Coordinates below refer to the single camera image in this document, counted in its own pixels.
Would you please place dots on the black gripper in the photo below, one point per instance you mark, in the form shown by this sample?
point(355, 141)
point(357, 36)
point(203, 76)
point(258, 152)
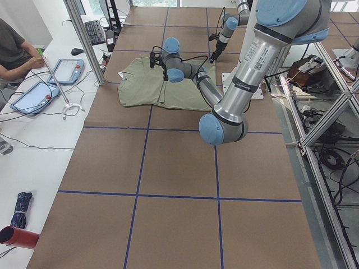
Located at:
point(218, 48)

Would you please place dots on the olive green long-sleeve shirt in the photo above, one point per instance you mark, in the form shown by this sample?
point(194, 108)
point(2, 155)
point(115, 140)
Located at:
point(142, 85)

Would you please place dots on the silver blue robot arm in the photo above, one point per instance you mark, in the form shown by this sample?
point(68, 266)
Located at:
point(229, 22)
point(278, 24)

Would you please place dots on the black keyboard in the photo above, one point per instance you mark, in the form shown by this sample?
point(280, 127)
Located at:
point(95, 32)

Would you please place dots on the black computer mouse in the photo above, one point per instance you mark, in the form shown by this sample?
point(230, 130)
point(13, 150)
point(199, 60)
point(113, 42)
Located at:
point(76, 51)

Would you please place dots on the far blue teach pendant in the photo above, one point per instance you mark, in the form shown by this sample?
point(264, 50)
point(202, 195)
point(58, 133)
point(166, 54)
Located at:
point(68, 71)

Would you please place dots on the blue teach pendant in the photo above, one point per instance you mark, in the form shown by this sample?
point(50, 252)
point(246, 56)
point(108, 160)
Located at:
point(35, 99)
point(68, 71)

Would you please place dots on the long metal rod tool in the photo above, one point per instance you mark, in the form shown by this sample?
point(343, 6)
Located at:
point(68, 104)

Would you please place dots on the near blue teach pendant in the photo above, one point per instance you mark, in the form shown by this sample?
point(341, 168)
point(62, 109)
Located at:
point(35, 99)

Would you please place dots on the seated person in grey shirt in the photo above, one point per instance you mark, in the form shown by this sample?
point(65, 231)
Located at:
point(18, 56)

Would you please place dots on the folded dark blue umbrella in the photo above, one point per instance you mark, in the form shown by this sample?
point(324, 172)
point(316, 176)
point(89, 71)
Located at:
point(22, 204)

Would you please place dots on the red cylinder bottle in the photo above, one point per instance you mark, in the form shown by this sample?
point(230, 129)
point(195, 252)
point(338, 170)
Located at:
point(18, 237)

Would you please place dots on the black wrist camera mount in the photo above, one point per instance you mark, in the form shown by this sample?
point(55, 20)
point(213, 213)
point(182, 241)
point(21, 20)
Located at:
point(156, 57)
point(214, 36)

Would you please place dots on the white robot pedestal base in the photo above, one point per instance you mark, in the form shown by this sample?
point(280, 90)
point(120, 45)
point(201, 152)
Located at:
point(233, 78)

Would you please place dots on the aluminium frame post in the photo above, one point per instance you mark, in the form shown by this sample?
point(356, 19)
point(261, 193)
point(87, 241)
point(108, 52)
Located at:
point(84, 39)

